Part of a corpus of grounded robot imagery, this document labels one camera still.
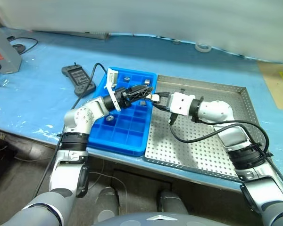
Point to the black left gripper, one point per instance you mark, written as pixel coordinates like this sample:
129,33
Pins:
123,97

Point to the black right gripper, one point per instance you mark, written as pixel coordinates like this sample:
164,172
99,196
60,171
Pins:
168,102

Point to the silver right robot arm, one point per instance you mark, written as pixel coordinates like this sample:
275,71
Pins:
233,136

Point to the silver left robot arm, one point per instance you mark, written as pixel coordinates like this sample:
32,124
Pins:
82,117

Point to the blue compartment tray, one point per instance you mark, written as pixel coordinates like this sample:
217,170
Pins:
122,136

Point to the grey metal device box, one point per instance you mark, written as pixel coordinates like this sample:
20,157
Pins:
7,54

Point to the perforated metal tray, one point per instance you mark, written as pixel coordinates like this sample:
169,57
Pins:
179,146

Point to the black handheld remote controller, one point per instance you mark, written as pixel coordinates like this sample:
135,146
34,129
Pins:
79,78

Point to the clear tape roll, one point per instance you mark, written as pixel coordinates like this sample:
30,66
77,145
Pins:
203,47

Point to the dark rounded robot foot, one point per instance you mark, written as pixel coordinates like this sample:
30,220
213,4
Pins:
171,202
107,204

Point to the brown cardboard sheet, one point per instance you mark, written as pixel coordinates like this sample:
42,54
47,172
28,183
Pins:
273,89

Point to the grey robot torso cover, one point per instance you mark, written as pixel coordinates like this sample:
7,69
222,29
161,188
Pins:
160,220

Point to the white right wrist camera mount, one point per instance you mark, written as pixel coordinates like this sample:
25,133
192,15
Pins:
181,104

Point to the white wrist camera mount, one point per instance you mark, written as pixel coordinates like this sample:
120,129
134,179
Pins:
112,94
181,104

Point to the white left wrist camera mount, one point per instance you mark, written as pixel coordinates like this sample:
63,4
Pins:
112,94

